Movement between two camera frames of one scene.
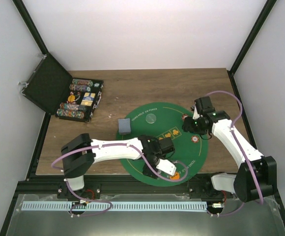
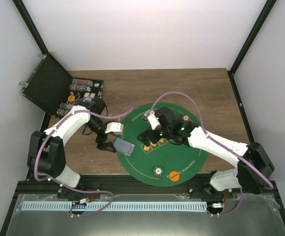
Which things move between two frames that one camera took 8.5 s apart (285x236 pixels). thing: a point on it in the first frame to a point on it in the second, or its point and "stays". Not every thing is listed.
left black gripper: [148, 171] to [101, 146]
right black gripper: [186, 127] to [144, 136]
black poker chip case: [55, 90] stays
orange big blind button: [176, 176] stays
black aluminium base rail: [57, 185] stays
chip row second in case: [79, 87] stays
